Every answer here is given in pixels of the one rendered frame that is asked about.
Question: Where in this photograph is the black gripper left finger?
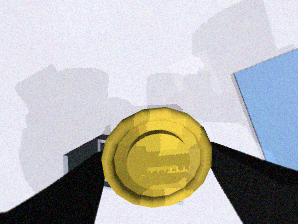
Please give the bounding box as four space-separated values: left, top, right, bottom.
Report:
0 151 105 224

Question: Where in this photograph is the light blue flat square mat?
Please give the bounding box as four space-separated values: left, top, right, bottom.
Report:
234 49 298 170

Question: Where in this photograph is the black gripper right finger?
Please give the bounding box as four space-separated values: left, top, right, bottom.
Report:
211 142 298 224

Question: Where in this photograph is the yellow round plate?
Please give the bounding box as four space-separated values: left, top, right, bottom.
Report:
101 107 212 208

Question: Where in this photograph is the grey dish rack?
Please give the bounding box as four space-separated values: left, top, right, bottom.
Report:
63 134 114 191

